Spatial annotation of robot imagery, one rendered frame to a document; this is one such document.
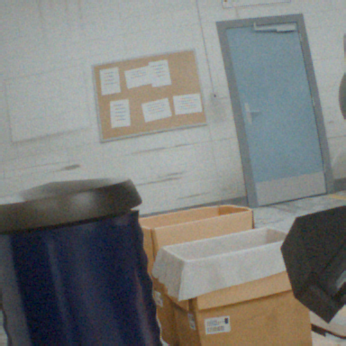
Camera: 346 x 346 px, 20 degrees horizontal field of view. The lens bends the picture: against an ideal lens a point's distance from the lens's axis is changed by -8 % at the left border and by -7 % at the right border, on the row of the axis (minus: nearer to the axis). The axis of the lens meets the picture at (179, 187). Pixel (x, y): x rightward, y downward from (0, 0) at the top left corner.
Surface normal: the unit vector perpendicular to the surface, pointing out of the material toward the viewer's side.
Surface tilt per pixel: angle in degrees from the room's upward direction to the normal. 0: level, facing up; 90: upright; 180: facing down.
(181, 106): 90
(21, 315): 104
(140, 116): 90
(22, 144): 90
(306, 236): 61
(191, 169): 90
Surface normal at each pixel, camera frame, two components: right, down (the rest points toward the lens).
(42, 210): -0.05, -0.24
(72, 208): 0.24, -0.29
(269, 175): 0.18, 0.04
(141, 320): 0.82, 0.16
